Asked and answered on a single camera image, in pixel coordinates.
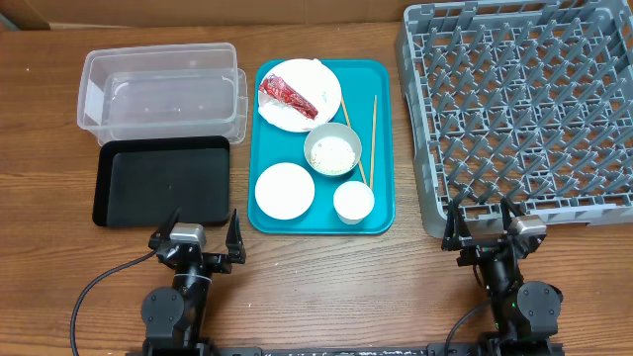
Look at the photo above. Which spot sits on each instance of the teal serving tray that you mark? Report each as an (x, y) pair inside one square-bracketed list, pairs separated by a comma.
[(361, 80)]

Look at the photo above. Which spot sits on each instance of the left wooden chopstick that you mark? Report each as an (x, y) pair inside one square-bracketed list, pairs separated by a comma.
[(348, 122)]

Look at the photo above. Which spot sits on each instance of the grey dishwasher rack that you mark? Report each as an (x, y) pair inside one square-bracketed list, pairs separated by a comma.
[(525, 100)]

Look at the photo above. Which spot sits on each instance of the clear plastic waste bin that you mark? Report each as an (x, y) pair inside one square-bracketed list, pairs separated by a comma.
[(162, 91)]

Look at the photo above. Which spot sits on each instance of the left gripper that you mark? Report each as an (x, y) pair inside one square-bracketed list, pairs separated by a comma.
[(235, 242)]

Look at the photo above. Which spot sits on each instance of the rice pile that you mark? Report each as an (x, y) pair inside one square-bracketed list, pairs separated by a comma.
[(332, 155)]

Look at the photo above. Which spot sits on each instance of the large white plate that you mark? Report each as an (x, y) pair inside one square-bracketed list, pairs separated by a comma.
[(331, 98)]

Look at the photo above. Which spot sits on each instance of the black rectangular tray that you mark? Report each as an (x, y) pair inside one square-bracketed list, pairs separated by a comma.
[(142, 182)]

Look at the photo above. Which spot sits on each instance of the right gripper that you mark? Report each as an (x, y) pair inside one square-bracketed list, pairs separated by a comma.
[(491, 251)]

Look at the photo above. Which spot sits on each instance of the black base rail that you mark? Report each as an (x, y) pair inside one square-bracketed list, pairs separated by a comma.
[(432, 349)]

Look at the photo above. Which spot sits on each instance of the white napkin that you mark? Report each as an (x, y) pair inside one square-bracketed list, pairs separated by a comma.
[(302, 75)]

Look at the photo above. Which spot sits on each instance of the small white plate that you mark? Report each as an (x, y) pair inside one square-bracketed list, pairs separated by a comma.
[(284, 191)]

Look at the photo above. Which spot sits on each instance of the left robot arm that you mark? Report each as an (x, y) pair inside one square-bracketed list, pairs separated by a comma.
[(174, 315)]

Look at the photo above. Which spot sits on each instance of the grey metal bowl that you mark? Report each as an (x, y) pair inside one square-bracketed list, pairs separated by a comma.
[(332, 129)]

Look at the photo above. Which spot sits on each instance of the wooden chopstick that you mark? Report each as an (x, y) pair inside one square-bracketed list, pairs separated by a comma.
[(373, 143), (348, 122)]

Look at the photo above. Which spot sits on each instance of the red snack wrapper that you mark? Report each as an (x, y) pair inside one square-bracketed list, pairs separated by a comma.
[(277, 88)]

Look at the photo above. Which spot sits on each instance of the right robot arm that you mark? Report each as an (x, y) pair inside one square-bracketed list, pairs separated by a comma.
[(525, 313)]

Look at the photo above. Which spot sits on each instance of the white paper cup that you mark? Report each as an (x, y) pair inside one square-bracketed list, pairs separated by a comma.
[(353, 201)]

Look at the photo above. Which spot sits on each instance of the right wooden chopstick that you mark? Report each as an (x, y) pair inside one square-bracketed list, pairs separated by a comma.
[(373, 143)]

